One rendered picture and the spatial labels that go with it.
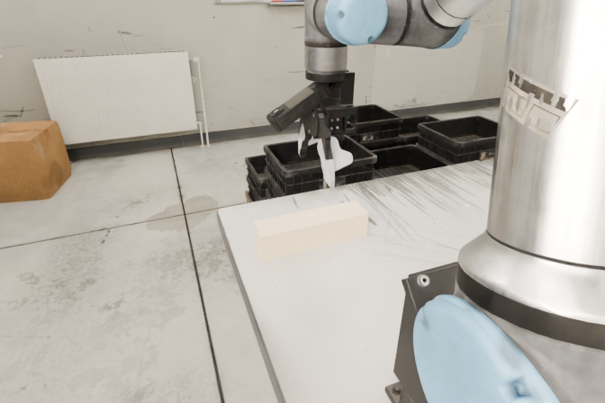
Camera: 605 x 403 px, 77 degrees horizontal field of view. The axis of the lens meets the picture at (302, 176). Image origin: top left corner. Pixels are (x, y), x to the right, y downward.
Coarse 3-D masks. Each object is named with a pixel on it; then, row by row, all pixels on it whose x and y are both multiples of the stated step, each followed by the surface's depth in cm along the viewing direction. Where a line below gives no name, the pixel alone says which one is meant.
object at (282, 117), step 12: (312, 84) 70; (300, 96) 68; (312, 96) 67; (324, 96) 67; (276, 108) 69; (288, 108) 67; (300, 108) 67; (312, 108) 68; (276, 120) 66; (288, 120) 67
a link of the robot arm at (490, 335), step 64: (512, 0) 21; (576, 0) 18; (512, 64) 21; (576, 64) 18; (512, 128) 21; (576, 128) 18; (512, 192) 21; (576, 192) 19; (512, 256) 21; (576, 256) 19; (448, 320) 22; (512, 320) 20; (576, 320) 18; (448, 384) 23; (512, 384) 19; (576, 384) 18
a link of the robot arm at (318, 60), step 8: (304, 48) 65; (312, 48) 63; (320, 48) 69; (328, 48) 69; (336, 48) 62; (344, 48) 64; (304, 56) 66; (312, 56) 64; (320, 56) 63; (328, 56) 63; (336, 56) 63; (344, 56) 64; (304, 64) 66; (312, 64) 64; (320, 64) 63; (328, 64) 63; (336, 64) 64; (344, 64) 65; (312, 72) 65; (320, 72) 65; (328, 72) 64; (336, 72) 65
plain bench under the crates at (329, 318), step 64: (320, 192) 103; (384, 192) 103; (448, 192) 103; (256, 256) 78; (320, 256) 78; (384, 256) 78; (448, 256) 78; (256, 320) 63; (320, 320) 63; (384, 320) 63; (320, 384) 52; (384, 384) 52
